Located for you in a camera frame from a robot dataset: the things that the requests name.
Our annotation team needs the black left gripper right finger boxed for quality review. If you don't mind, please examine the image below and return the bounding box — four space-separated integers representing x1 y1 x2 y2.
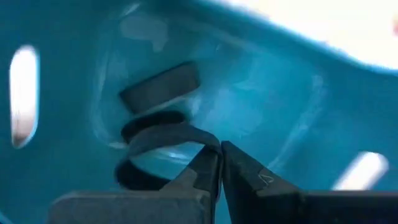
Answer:
220 140 398 224

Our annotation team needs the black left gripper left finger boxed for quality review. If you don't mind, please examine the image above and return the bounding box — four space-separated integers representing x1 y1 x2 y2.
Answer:
49 145 223 224

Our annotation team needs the black rubber band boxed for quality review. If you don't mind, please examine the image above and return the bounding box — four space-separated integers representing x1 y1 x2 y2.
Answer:
119 61 200 115
114 110 223 191

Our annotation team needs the teal plastic basket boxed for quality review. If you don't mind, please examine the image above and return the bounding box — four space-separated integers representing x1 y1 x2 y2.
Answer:
0 0 398 224

